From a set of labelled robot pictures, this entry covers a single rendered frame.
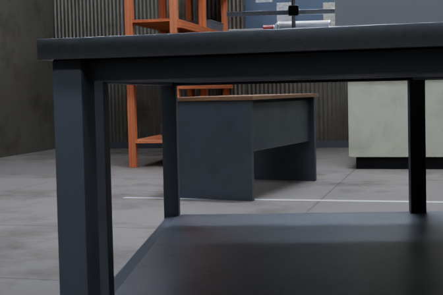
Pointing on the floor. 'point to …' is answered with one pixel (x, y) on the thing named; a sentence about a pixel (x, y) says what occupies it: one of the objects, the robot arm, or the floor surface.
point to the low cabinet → (391, 124)
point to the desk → (244, 143)
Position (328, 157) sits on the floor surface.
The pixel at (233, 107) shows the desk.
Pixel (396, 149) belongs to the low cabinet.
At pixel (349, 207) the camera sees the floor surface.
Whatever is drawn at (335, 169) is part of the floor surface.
